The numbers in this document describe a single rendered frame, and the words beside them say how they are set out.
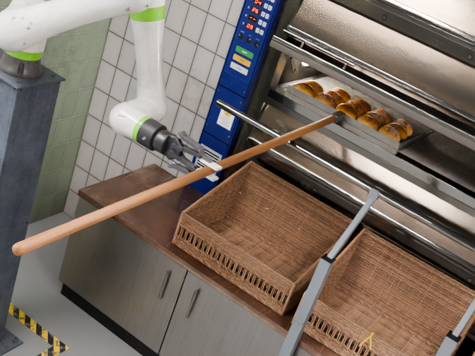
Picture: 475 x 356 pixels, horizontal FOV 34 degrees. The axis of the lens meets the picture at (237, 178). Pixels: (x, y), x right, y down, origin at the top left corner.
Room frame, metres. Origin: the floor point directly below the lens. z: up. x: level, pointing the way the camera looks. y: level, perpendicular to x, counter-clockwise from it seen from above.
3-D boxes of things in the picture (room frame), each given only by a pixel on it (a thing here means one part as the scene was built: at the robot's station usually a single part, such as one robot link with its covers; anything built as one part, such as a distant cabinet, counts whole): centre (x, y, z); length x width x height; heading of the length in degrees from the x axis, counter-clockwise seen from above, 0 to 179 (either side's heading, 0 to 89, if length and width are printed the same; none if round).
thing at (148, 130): (2.25, 0.30, 1.20); 0.12 x 0.06 x 0.09; 156
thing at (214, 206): (2.75, -0.18, 0.72); 0.56 x 0.49 x 0.28; 66
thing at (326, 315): (2.51, -0.72, 0.72); 0.56 x 0.49 x 0.28; 67
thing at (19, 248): (2.20, 0.07, 1.20); 1.71 x 0.03 x 0.03; 156
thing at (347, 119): (3.22, -0.39, 1.19); 0.55 x 0.36 x 0.03; 66
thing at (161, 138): (2.21, 0.24, 1.20); 0.09 x 0.07 x 0.08; 66
